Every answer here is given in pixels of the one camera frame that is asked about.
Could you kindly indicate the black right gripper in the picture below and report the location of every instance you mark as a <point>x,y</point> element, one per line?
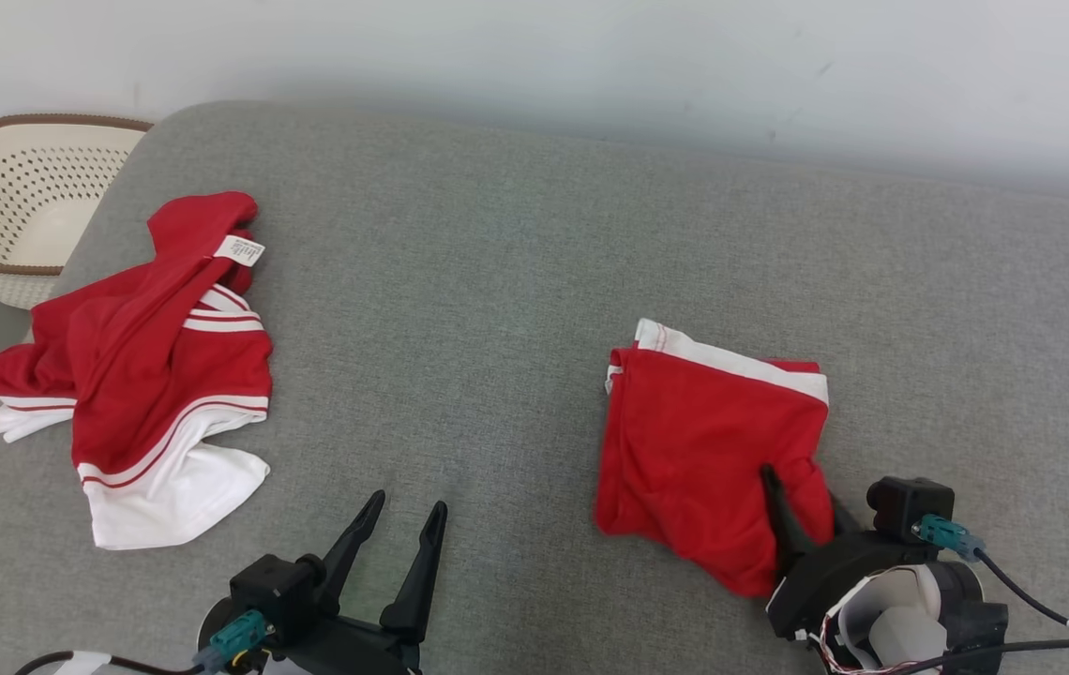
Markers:
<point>825,577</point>

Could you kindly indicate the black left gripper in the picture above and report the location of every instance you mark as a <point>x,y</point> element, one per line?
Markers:
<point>347,652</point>

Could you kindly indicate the red shorts white band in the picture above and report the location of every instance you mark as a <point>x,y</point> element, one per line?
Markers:
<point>703,441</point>

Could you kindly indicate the red white-sleeved jersey shirt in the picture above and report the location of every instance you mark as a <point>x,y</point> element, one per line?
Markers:
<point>150,375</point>

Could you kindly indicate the grey fabric sofa cushion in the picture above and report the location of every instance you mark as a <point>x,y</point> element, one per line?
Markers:
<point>497,328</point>

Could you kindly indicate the cream perforated laundry basket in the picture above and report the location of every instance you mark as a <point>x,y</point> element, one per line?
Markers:
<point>19,197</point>

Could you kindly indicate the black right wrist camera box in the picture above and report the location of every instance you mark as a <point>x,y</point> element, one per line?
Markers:
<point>905,506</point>

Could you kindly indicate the teal right camera connector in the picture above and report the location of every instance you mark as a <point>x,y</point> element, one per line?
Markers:
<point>947,536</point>

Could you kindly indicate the teal camera connector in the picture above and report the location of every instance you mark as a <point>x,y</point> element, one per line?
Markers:
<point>947,536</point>
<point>236,637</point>

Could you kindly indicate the teal left camera connector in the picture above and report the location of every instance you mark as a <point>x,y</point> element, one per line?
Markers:
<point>236,637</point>

